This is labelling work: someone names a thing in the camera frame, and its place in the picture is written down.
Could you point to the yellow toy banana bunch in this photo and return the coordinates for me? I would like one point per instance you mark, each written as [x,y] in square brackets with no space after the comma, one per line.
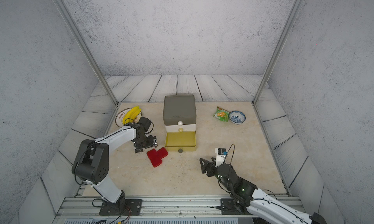
[132,115]

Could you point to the grey top drawer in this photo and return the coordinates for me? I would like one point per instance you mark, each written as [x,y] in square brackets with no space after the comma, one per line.
[179,108]

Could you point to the green snack packet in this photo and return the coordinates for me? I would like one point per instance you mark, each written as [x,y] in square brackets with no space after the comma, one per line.
[222,114]

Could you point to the red brooch box front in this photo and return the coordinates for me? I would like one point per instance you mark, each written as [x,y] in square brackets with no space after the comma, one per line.
[156,162]

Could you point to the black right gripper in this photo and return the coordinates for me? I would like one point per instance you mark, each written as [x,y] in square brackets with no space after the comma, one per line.
[208,164]

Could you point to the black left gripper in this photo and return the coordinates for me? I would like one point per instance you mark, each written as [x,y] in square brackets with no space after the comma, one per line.
[153,142]

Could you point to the yellow bottom drawer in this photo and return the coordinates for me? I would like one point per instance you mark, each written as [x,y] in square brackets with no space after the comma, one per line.
[181,141]

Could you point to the blue white ceramic bowl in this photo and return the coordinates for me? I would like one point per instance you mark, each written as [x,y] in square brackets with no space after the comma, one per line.
[237,117]

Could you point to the left aluminium frame post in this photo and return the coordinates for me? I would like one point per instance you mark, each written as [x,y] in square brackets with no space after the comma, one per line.
[64,12]

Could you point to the red brooch box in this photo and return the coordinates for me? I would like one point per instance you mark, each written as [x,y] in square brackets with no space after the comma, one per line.
[162,153]
[152,154]
[156,162]

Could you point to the patterned round plate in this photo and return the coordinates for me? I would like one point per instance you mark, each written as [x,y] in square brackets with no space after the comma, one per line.
[120,116]

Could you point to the three-tier drawer cabinet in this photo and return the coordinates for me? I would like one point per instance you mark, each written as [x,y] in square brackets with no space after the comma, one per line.
[180,118]

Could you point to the right aluminium frame post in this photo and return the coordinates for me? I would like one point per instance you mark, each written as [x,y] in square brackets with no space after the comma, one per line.
[279,46]

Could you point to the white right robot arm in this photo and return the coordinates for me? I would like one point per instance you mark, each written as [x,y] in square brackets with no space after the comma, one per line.
[247,198]

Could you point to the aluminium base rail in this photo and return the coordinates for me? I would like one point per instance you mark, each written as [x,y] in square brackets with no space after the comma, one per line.
[201,209]

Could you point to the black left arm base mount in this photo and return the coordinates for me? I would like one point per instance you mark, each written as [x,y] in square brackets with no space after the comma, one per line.
[123,206]

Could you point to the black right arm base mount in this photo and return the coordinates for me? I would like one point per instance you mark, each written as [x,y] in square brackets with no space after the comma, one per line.
[229,207]

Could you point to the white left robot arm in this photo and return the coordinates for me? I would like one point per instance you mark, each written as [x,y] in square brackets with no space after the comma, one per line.
[92,161]

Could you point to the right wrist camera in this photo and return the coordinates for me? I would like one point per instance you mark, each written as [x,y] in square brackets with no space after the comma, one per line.
[221,154]

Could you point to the white drawer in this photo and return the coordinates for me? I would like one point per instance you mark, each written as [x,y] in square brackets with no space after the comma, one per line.
[180,128]

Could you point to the aluminium frame post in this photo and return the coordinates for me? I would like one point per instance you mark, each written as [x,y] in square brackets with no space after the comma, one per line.
[64,12]
[279,46]

